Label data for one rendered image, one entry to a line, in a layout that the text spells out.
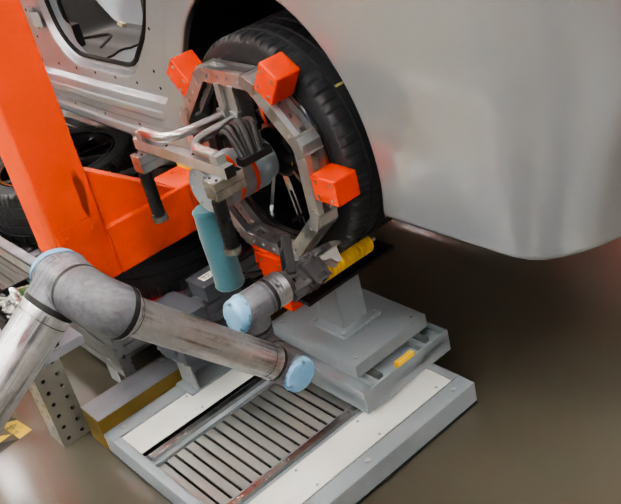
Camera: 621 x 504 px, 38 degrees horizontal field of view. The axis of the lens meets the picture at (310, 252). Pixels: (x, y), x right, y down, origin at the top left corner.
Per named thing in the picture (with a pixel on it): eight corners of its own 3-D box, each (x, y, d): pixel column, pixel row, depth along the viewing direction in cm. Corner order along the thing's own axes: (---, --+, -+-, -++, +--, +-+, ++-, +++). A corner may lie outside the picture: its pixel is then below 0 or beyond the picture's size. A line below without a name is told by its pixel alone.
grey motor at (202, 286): (299, 341, 303) (274, 252, 286) (199, 411, 282) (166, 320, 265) (266, 324, 316) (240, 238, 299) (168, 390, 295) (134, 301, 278)
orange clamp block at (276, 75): (294, 94, 223) (301, 68, 215) (270, 107, 219) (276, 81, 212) (275, 76, 225) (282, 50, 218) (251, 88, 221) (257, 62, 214)
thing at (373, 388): (451, 351, 280) (446, 326, 276) (369, 417, 263) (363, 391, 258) (342, 303, 316) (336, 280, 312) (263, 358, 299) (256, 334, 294)
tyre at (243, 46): (448, 231, 243) (373, -11, 220) (386, 274, 231) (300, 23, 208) (302, 215, 296) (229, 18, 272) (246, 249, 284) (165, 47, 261)
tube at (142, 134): (232, 121, 237) (222, 83, 232) (172, 152, 227) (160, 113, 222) (195, 111, 249) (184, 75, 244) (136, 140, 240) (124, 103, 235)
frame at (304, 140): (352, 268, 239) (307, 73, 212) (334, 280, 236) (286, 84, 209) (231, 220, 278) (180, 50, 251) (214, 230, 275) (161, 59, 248)
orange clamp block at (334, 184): (337, 186, 228) (361, 194, 222) (314, 200, 224) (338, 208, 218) (331, 161, 225) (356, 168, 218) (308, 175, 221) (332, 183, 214)
